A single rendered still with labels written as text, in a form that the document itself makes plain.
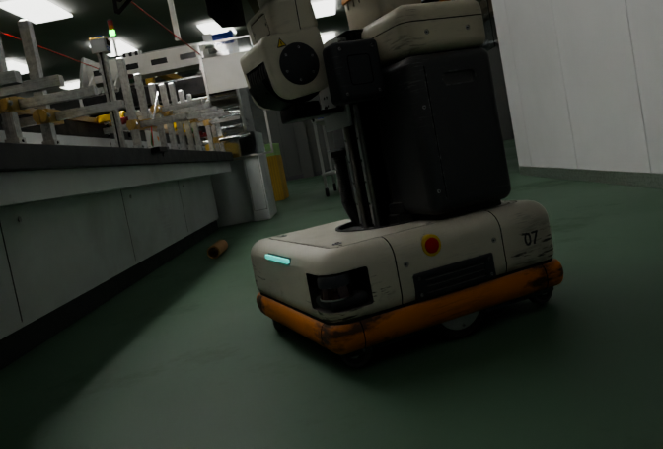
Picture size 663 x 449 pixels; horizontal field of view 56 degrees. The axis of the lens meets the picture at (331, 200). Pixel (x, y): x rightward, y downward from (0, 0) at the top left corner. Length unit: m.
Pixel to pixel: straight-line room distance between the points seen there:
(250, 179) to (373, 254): 4.69
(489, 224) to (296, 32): 0.67
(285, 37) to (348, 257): 0.57
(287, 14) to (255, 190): 4.54
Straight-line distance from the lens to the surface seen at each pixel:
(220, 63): 6.13
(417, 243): 1.46
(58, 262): 2.77
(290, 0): 1.61
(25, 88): 1.94
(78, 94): 2.15
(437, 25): 1.59
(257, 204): 6.06
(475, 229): 1.55
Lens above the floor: 0.49
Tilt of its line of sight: 4 degrees down
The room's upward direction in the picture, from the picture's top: 11 degrees counter-clockwise
